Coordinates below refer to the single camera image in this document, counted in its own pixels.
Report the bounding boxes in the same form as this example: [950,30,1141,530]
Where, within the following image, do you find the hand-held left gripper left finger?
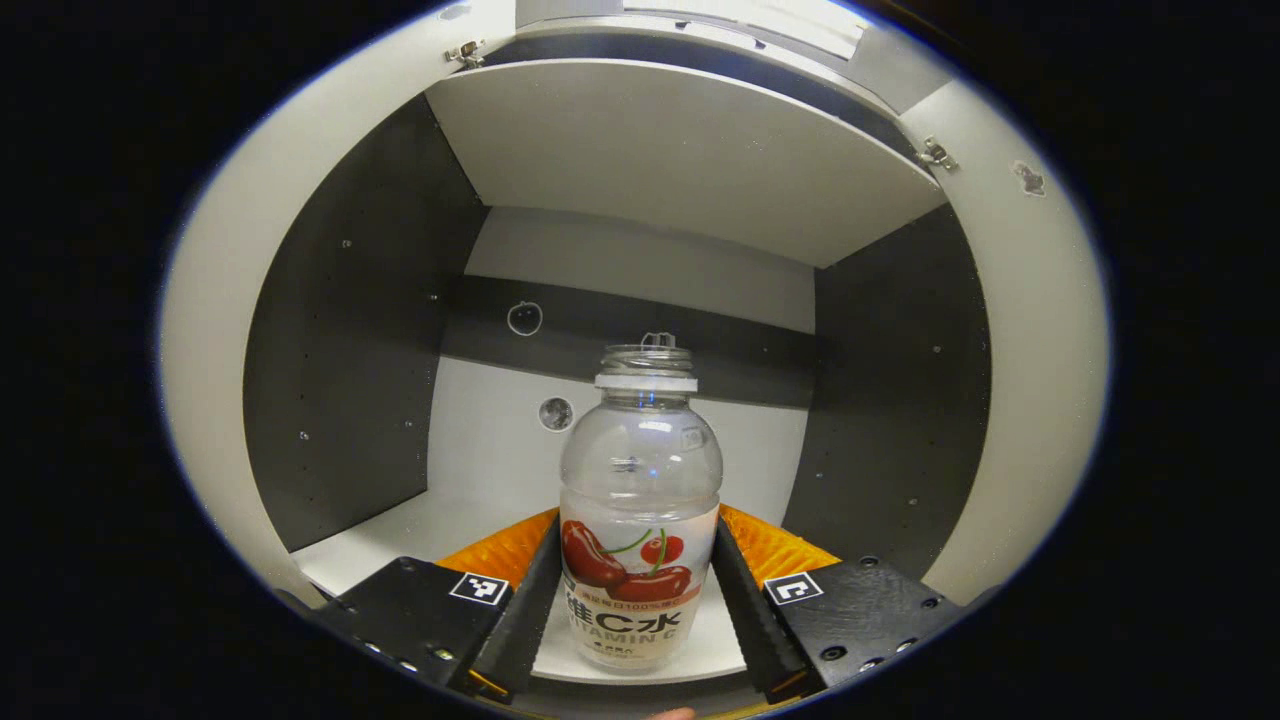
[308,507,564,705]

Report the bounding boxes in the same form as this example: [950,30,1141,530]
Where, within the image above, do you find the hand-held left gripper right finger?
[711,504,968,705]

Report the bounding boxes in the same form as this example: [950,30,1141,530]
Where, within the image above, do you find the clear plastic bottle red label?
[558,345,724,673]

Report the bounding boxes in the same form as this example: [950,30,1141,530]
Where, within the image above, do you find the white and grey cabinet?
[243,20,993,691]

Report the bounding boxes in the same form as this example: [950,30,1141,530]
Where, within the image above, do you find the white cabinet door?
[880,78,1111,608]
[158,0,516,609]

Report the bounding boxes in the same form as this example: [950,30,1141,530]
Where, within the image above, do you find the white cabinet shelf board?
[425,58,949,269]
[290,490,801,686]

